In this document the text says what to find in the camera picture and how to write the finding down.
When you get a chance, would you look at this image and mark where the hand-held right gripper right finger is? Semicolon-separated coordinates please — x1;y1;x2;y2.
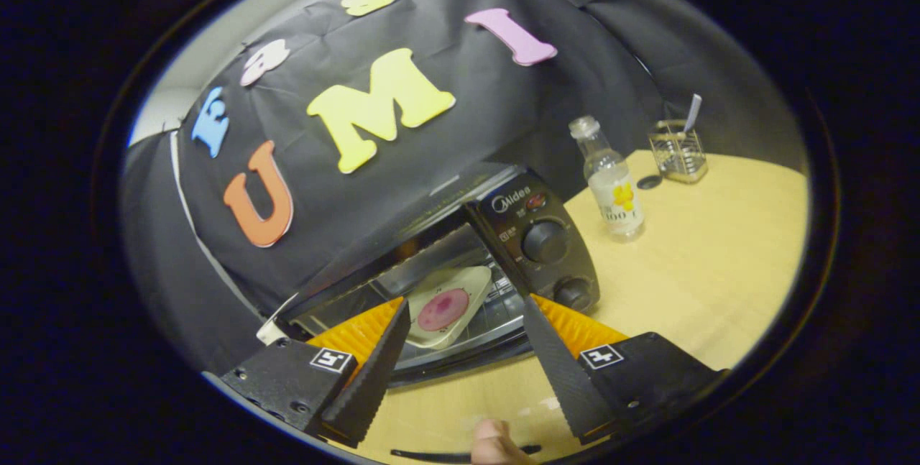
521;293;728;446

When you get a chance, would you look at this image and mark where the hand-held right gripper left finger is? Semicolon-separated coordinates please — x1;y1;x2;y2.
219;298;412;449

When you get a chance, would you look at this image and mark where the pink round food slice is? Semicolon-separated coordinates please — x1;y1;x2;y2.
417;288;471;332

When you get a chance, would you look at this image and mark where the white square plate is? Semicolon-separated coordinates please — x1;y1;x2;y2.
404;265;493;349

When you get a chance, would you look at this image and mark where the black electric oven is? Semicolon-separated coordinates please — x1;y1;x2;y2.
257;163;601;387

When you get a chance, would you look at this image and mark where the clear plastic bottle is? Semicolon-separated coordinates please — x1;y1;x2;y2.
569;116;645;241

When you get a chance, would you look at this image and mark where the black backdrop cloth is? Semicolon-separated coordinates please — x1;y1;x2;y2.
119;0;809;379

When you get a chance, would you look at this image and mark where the wire mesh utensil holder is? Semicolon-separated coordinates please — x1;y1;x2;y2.
648;119;709;185

